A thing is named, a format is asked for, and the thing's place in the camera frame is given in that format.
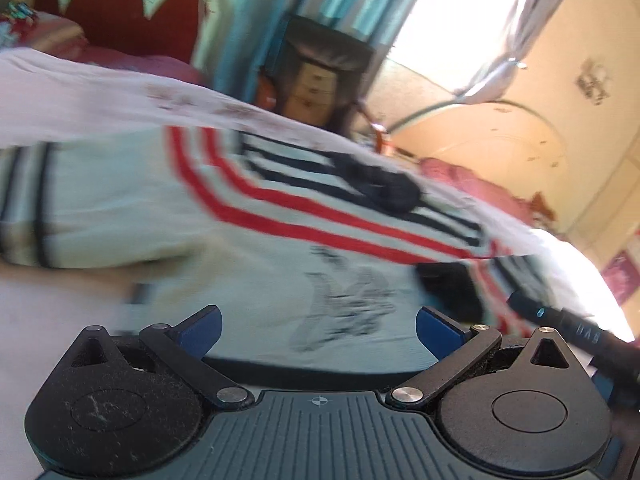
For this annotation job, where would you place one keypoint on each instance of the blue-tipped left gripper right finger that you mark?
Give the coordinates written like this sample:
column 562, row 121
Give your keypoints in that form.
column 460, row 352

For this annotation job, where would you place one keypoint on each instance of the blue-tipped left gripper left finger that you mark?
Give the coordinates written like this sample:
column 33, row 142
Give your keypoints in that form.
column 182, row 348

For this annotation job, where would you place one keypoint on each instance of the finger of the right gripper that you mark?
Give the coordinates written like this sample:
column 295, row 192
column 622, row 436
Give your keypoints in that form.
column 534, row 311

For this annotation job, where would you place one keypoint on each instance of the striped knit sweater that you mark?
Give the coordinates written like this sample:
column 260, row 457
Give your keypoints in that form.
column 314, row 259

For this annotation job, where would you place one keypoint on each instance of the pink bedding on far bed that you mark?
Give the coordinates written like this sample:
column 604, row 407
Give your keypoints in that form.
column 532, row 211

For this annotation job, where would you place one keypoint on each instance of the cream arched headboard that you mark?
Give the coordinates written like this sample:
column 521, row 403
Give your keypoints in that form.
column 502, row 142

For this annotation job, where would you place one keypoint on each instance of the floral white bed sheet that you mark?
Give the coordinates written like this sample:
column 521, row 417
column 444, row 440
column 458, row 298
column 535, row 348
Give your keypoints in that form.
column 46, row 99

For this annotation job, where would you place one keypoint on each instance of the black leather armchair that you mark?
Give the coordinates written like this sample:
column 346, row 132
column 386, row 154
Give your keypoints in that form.
column 316, row 78

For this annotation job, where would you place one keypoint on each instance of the grey tied curtain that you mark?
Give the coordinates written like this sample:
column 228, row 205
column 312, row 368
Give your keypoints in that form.
column 526, row 20

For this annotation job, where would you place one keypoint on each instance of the teal striped curtain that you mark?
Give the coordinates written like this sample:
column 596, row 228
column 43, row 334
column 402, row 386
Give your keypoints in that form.
column 259, row 24

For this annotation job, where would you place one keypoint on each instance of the red scalloped headboard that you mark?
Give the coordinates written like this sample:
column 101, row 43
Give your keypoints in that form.
column 185, row 30

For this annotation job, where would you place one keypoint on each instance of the striped pillow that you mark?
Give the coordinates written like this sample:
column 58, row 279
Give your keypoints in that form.
column 24, row 27

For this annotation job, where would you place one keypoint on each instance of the wall lamp sconce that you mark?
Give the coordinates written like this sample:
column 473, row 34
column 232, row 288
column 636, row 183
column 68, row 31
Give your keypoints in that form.
column 594, row 82

